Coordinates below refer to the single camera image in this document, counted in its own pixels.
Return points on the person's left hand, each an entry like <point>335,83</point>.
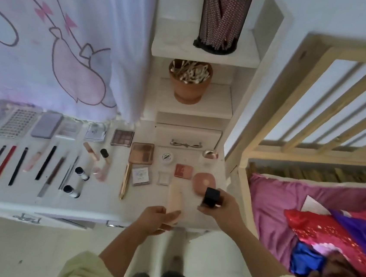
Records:
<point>155,220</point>

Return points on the person's right hand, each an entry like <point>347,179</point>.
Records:
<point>227,216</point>

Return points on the pink foundation tube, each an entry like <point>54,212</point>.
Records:
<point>174,198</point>

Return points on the pink cushion compact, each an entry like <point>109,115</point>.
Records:
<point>204,183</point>

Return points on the pink blush pan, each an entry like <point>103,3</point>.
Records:
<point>183,171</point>

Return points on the small round white jar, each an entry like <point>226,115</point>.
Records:
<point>167,156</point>

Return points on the tan eyeshadow palette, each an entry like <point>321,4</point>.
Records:
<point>142,153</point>

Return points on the dark brown eyeshadow palette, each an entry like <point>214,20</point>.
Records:
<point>123,138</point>

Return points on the clear eyeshadow palette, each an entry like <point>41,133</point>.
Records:
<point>70,128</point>

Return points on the lavender rectangular palette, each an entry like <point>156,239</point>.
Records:
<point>47,124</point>

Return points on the red lip pencil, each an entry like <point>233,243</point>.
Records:
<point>4,163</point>

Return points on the white false eyelash tray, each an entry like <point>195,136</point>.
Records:
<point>18,123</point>

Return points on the person's right forearm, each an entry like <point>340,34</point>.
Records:
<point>255,258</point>

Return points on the person's left forearm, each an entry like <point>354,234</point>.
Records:
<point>122,251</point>

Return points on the white paper sheet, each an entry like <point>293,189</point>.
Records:
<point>316,206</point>

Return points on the red shiny packet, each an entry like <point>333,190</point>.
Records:
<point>317,229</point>

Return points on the brown fabric item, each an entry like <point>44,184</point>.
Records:
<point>329,269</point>

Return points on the terracotta pot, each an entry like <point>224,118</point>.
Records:
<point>188,93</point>

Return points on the white table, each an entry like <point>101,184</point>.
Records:
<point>7,196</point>

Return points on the bunch of cotton swabs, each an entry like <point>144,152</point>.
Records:
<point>191,71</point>

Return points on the white shelf unit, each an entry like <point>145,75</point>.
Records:
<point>180,42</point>

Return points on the dark container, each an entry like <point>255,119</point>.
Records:
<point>222,24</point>

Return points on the pink cartoon print cloth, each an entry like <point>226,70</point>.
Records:
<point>51,32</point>

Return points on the wooden bed frame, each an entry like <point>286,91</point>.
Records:
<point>292,89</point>

